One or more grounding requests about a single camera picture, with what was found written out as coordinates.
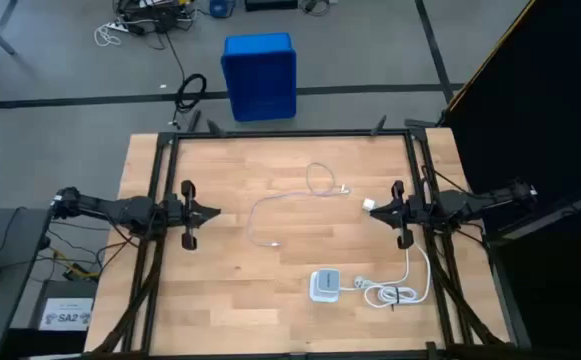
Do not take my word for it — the white cube power strip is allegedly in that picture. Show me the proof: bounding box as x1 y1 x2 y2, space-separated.
308 268 342 304

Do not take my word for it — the small blue device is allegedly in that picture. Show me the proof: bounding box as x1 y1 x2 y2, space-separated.
208 0 236 19

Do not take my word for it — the blue plastic crate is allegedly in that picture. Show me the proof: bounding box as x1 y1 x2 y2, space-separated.
219 32 299 123

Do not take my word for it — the white power strip cord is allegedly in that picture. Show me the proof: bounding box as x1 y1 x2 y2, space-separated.
339 242 432 309

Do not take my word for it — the black aluminium table frame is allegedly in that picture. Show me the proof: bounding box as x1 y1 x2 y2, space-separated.
87 112 521 360

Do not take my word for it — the lavender braided USB cable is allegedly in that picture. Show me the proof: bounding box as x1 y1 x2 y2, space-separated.
246 162 352 249

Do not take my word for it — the black electronics cable tangle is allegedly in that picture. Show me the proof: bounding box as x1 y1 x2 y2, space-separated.
113 0 204 36

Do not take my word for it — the gray desk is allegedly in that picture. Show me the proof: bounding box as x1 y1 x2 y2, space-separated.
0 206 54 360

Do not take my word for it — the flat black box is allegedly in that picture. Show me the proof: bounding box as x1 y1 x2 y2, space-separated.
243 0 300 13

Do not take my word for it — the black power brick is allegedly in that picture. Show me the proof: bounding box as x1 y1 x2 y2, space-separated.
299 0 339 17

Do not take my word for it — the black curtain with yellow edge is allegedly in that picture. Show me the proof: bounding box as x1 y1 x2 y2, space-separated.
442 0 581 360

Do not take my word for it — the black computer case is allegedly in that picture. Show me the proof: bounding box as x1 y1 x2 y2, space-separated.
7 278 99 360

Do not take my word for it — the white SA2 label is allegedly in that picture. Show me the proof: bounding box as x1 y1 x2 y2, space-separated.
38 297 95 332

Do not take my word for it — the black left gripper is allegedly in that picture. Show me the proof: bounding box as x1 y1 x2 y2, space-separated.
161 179 221 251

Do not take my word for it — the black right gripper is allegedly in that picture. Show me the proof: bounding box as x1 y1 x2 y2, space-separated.
369 179 436 251

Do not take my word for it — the white floor power strip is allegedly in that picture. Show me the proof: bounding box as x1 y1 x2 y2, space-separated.
93 19 139 49

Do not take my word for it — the coiled black floor cable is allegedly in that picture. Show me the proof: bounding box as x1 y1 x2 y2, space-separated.
169 72 209 130

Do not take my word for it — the yellow floor cable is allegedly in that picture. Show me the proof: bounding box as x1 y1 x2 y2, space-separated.
49 247 102 281

